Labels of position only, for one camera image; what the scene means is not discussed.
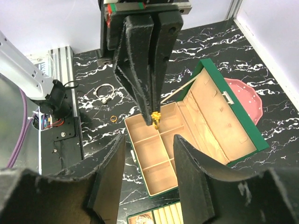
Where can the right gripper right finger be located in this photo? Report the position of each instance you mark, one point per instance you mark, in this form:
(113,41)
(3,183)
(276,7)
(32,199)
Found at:
(208,190)

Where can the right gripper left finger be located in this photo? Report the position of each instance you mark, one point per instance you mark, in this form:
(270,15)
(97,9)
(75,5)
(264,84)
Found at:
(101,173)

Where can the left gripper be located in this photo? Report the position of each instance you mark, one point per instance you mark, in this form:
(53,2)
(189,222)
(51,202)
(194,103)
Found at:
(142,55)

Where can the green jewelry tray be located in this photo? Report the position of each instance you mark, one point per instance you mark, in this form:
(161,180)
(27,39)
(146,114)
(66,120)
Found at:
(168,214)

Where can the green jewelry box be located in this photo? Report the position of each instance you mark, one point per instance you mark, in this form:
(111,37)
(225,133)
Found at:
(208,115)

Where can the pink dotted dish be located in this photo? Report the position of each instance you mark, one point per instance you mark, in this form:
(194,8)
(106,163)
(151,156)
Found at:
(248,97)

